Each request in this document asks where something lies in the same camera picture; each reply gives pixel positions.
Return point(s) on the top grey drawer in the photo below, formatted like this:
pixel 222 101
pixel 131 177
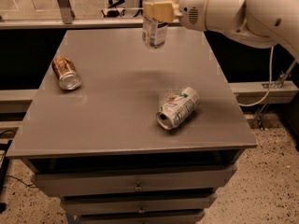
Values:
pixel 97 183

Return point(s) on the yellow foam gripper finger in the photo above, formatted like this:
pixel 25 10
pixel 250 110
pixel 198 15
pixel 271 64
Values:
pixel 165 11

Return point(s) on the metal railing frame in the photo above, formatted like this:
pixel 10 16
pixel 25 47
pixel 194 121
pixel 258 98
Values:
pixel 28 14

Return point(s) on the white green 7up can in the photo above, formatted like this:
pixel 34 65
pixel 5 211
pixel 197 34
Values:
pixel 177 108

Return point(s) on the bottom grey drawer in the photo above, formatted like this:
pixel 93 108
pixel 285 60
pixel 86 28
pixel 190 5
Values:
pixel 161 217

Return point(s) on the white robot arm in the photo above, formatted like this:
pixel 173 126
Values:
pixel 256 23

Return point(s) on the brown gold soda can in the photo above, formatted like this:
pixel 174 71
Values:
pixel 66 73

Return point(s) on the grey drawer cabinet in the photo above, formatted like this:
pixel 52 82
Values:
pixel 109 123

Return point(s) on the clear plastic water bottle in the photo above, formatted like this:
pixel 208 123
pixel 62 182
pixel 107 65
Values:
pixel 153 31

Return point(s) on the grey drawer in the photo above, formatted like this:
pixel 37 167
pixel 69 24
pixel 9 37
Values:
pixel 144 203
pixel 161 217
pixel 97 183

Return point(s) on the middle grey drawer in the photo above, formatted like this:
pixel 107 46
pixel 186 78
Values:
pixel 144 203

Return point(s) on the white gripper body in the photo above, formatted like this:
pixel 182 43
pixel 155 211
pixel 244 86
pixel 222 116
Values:
pixel 192 10

